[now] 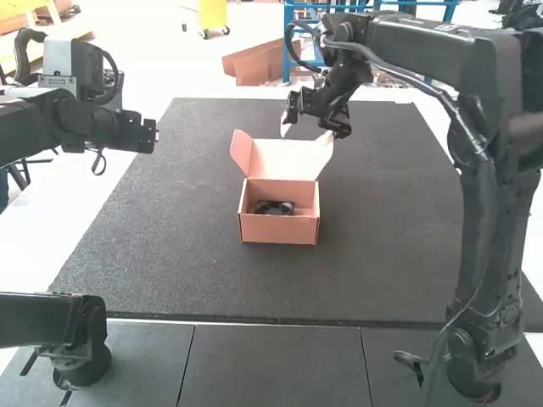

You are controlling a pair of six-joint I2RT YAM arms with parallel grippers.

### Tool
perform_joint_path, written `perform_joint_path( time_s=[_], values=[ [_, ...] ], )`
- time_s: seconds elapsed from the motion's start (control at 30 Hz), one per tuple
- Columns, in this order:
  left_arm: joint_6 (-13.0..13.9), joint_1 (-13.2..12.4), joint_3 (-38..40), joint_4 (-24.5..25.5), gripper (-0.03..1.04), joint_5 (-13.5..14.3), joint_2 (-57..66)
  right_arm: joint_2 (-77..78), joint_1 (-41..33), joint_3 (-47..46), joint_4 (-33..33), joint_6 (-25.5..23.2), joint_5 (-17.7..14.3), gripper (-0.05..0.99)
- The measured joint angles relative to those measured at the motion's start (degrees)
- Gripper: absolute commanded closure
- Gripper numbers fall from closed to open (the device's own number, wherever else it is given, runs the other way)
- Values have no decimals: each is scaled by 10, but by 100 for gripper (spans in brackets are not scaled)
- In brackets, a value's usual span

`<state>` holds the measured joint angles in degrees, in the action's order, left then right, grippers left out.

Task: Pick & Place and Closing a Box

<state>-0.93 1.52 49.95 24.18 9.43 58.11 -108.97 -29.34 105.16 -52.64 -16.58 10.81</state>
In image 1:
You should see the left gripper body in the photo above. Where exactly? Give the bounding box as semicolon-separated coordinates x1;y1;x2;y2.
120;109;159;154

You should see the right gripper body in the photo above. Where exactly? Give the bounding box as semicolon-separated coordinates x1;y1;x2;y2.
286;78;354;140

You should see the cardboard box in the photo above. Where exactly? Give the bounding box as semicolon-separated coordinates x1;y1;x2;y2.
228;129;335;246

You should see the blue metal workbench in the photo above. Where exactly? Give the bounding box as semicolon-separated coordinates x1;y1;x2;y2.
283;0;372;85

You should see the flat brown cardboard carton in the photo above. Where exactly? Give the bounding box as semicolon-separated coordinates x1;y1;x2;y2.
221;36;303;87

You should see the black square fan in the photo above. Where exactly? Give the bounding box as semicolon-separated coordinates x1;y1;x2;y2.
254;199;296;216

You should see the black mat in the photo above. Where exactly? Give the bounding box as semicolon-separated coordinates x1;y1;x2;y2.
48;97;543;334

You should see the wooden pallet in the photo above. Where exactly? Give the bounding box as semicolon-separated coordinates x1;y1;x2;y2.
0;0;97;75

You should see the yellow wheeled cart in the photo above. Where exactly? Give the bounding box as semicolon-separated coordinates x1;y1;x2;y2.
198;0;231;40

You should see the dark base panel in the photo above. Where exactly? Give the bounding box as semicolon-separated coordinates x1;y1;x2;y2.
0;320;196;407
176;324;374;407
360;328;543;407

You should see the black cable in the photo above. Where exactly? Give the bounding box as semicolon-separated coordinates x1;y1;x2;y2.
11;27;48;84
283;20;327;75
90;146;108;177

